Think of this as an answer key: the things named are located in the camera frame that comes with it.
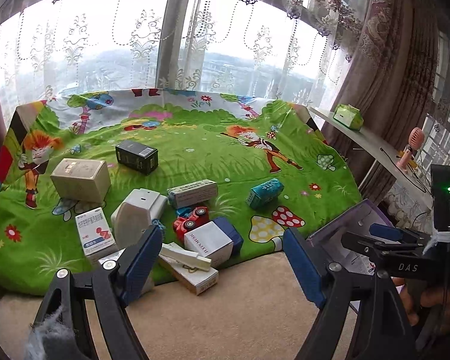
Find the purple-edged cardboard storage box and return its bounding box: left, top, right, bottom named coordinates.
left=307, top=198, right=406, bottom=297

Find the white medicine box red figure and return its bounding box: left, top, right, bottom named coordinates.
left=75, top=207, right=119, bottom=267

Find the teal small medicine box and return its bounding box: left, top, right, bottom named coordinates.
left=246, top=178, right=284, bottom=209

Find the white long orange-print box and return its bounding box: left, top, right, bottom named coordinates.
left=158, top=242, right=219, bottom=296

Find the beige tall carton box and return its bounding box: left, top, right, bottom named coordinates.
left=50, top=158, right=111, bottom=203

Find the white box blue end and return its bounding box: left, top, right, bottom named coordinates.
left=184, top=216, right=244, bottom=268

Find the white plastic device box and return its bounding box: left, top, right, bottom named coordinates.
left=110, top=189, right=167, bottom=249

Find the red toy car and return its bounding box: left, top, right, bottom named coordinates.
left=173, top=206, right=209, bottom=243

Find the right hand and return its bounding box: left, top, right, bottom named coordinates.
left=393, top=277, right=450, bottom=333

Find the white curved shelf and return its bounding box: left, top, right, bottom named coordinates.
left=309, top=106, right=433, bottom=210

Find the pink handheld fan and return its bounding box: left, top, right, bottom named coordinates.
left=396, top=127, right=425, bottom=173

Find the green tissue pack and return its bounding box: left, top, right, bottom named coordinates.
left=333, top=104, right=364, bottom=131

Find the patterned right curtain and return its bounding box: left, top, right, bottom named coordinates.
left=314, top=0, right=450, bottom=211

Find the green cartoon print cloth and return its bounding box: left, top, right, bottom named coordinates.
left=0, top=88, right=361, bottom=296

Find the grey-green striped medicine box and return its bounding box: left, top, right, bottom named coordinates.
left=167, top=179, right=218, bottom=209

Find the black small carton box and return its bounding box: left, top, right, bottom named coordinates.
left=115, top=140, right=158, bottom=175

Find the white lace sheer curtain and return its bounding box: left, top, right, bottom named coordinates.
left=0, top=0, right=365, bottom=118

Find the black cable on shelf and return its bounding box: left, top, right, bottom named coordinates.
left=379, top=146, right=433, bottom=196

